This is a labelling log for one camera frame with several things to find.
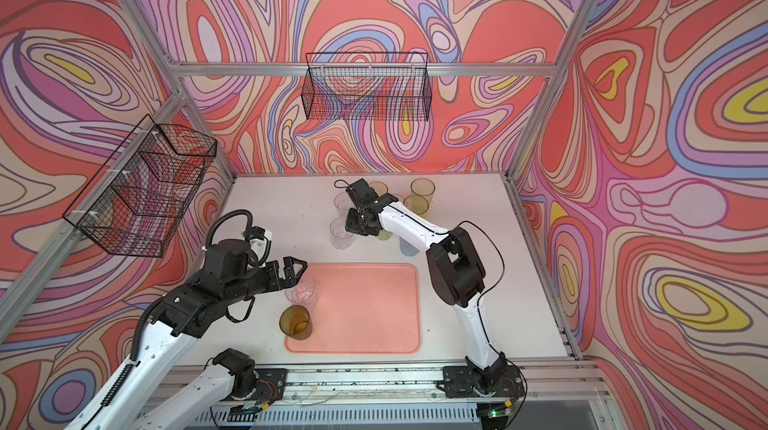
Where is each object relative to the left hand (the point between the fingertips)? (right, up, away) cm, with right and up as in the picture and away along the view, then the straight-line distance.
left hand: (298, 266), depth 72 cm
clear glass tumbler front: (+6, +4, +28) cm, 28 cm away
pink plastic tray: (+15, -16, +15) cm, 26 cm away
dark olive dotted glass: (-3, -17, +9) cm, 20 cm away
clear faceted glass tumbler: (-3, -12, +16) cm, 21 cm away
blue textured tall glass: (+28, +1, +21) cm, 35 cm away
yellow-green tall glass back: (+34, +21, +27) cm, 48 cm away
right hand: (+12, +6, +22) cm, 26 cm away
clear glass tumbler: (+6, +15, +35) cm, 39 cm away
